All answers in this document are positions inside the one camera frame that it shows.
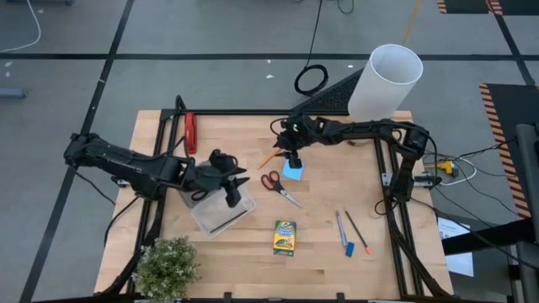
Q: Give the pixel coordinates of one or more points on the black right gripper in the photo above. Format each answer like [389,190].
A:
[297,134]

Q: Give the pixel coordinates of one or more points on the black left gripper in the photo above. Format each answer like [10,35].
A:
[219,174]

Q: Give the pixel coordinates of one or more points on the blue sticky note pad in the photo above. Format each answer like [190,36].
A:
[295,173]

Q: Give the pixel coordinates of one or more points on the black pen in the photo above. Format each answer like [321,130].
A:
[227,222]

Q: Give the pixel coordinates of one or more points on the yellow green crayon box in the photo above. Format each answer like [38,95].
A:
[284,237]

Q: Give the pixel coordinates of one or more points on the blue grey pen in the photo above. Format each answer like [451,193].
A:
[341,229]

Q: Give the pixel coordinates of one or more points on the black pencil with orange eraser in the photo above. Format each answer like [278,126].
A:
[358,232]

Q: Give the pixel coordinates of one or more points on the blue eraser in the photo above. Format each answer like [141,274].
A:
[350,250]

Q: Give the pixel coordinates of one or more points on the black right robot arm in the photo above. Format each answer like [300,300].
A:
[362,128]

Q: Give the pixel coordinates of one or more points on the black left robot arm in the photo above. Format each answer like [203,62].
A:
[126,166]

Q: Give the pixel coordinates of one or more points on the clear plastic pencil case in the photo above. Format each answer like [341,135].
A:
[219,212]

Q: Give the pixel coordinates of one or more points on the red stapler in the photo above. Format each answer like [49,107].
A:
[190,134]

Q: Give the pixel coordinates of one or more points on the black perforated floor mat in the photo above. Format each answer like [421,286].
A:
[332,99]

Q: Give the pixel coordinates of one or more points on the white shade wooden table lamp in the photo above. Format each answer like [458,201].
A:
[383,88]

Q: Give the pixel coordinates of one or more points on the potted artificial plant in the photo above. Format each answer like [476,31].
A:
[166,269]

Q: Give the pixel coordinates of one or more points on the white paper sheet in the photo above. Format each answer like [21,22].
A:
[461,263]

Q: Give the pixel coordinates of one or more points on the black stand beam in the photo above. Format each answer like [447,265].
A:
[484,240]

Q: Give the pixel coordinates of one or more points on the black mat with striped edge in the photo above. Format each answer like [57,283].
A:
[463,6]
[513,105]

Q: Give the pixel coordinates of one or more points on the grey floor bar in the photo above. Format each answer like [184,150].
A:
[10,93]

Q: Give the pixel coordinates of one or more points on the black metal table frame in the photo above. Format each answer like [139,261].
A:
[252,112]

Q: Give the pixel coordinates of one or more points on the black frame clamp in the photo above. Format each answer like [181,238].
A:
[340,298]
[227,298]

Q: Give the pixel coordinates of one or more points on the grey metal post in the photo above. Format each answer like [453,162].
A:
[528,189]

